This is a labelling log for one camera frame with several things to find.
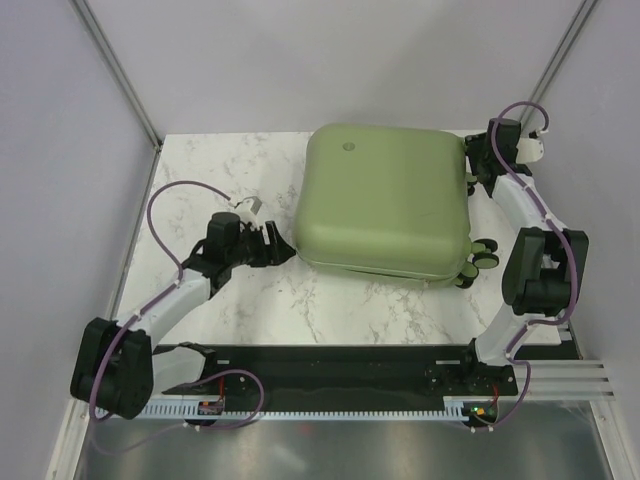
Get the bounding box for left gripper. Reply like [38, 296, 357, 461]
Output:
[226, 220, 294, 267]

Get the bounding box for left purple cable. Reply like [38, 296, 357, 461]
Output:
[89, 180, 265, 435]

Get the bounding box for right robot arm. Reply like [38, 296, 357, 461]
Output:
[457, 118, 589, 394]

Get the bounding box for aluminium frame post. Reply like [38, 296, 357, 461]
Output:
[69, 0, 163, 152]
[528, 0, 601, 105]

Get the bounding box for green suitcase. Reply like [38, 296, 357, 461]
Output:
[293, 123, 471, 284]

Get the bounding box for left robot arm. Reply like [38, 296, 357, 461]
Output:
[70, 212, 296, 419]

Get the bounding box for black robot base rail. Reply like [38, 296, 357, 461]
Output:
[169, 345, 518, 413]

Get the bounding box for left aluminium frame post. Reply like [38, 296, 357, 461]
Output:
[69, 0, 163, 152]

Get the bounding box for green suitcase wheel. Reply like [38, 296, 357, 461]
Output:
[472, 239, 500, 269]
[454, 263, 479, 289]

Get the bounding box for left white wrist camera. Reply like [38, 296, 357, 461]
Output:
[234, 196, 262, 228]

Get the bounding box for right aluminium frame post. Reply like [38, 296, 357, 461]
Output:
[528, 0, 601, 105]

